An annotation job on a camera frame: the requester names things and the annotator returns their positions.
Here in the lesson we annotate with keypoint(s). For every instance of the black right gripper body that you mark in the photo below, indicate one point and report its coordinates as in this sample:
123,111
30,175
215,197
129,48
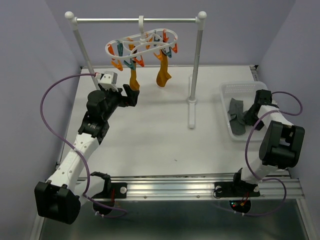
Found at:
249,116

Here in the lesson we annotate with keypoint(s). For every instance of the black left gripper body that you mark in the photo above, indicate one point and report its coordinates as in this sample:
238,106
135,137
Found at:
114,99

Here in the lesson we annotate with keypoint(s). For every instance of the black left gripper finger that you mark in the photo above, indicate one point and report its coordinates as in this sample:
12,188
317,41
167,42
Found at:
132,101
129,92

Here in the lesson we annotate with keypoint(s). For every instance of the orange brown sock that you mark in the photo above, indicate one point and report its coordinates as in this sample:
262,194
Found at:
133,83

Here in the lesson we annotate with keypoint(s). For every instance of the grey sock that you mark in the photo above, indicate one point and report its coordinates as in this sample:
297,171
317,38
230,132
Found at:
235,108
237,125

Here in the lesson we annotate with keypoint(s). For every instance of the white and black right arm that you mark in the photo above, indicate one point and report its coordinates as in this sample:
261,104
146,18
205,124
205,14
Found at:
280,148

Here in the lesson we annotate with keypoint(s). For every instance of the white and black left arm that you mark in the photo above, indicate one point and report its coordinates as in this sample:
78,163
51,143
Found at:
61,196

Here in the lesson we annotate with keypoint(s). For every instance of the white clip hanger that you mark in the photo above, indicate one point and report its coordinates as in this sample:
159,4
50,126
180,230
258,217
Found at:
142,43

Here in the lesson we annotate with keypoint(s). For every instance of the white plastic basket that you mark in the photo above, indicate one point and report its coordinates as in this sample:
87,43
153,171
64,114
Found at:
244,91

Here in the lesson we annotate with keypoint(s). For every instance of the teal clothes peg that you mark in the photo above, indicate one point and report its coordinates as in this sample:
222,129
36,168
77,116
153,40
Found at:
167,53
130,64

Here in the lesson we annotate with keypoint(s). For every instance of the orange clothes peg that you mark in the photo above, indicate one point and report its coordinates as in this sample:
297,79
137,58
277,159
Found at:
117,64
140,61

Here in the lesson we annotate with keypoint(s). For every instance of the orange clothes peg right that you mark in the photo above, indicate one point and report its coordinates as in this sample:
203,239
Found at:
140,61

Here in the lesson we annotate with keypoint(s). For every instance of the yellow clothes peg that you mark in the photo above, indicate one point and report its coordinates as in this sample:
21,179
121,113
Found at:
158,56

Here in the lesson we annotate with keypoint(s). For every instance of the teal clothes peg right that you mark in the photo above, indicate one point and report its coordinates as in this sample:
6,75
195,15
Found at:
167,53

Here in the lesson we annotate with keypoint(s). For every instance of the white clothes rack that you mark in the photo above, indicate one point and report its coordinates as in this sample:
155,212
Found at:
199,20

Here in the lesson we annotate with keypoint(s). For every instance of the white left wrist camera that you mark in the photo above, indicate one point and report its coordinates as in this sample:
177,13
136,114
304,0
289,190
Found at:
107,80

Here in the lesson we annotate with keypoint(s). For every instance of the aluminium mounting rail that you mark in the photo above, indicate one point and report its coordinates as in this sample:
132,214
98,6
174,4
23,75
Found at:
184,208

